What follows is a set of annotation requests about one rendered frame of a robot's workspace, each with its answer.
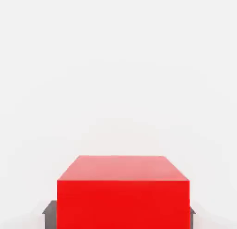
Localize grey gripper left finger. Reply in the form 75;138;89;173
42;200;58;229

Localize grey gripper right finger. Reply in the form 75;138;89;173
189;205;196;229

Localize small red cube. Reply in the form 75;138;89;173
56;155;191;229

